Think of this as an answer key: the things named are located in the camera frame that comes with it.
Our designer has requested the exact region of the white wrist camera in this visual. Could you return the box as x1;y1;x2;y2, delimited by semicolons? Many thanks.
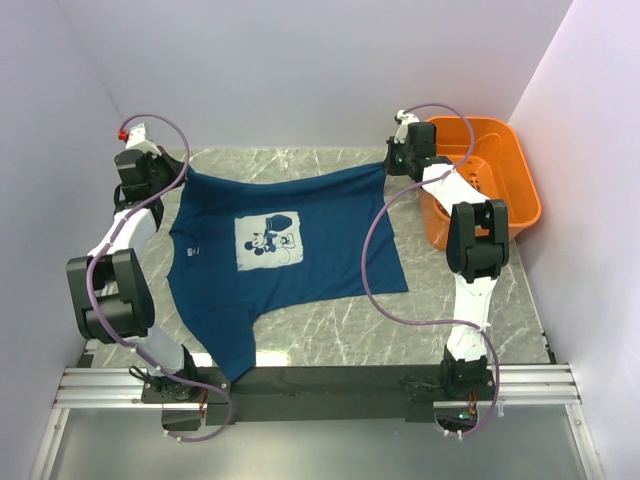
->
117;123;161;156
392;110;420;145

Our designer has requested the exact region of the blue t shirt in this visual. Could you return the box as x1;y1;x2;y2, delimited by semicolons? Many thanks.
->
168;163;408;381

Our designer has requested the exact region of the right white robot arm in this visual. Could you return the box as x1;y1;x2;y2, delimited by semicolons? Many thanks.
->
384;114;509;399

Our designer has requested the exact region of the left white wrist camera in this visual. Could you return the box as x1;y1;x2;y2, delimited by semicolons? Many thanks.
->
117;123;161;156

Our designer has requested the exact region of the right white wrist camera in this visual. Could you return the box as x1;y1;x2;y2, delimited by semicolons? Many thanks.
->
392;110;420;145

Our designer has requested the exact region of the aluminium rail frame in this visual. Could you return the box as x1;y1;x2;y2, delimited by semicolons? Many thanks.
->
29;148;606;480

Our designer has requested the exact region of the orange plastic basket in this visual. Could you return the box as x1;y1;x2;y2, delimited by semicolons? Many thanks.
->
419;116;541;250

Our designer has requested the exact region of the black base beam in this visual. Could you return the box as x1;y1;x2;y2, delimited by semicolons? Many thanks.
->
129;359;498;431

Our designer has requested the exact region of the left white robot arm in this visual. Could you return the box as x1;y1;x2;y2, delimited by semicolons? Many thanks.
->
66;146;200;402

